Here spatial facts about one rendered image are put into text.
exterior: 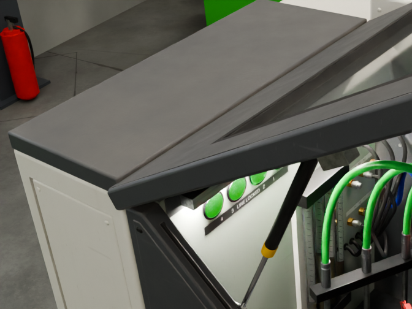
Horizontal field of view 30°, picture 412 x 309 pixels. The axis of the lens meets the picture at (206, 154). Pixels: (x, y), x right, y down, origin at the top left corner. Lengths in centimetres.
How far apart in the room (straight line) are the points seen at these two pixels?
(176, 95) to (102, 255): 31
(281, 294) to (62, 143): 55
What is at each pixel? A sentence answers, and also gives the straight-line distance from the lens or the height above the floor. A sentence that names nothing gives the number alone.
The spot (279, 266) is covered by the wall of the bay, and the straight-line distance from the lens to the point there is 151.
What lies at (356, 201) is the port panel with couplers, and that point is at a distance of 168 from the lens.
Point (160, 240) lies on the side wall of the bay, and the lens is 115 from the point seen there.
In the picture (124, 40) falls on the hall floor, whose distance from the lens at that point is 571.
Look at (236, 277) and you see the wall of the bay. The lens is 140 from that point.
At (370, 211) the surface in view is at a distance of 145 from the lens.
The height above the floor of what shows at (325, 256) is 118.
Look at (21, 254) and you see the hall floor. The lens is 365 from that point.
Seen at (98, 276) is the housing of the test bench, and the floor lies 126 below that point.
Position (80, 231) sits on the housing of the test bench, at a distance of 132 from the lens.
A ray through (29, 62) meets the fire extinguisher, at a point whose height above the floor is 26.
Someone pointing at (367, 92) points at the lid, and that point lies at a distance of 82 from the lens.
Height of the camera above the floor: 210
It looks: 31 degrees down
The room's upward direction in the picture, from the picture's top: 7 degrees counter-clockwise
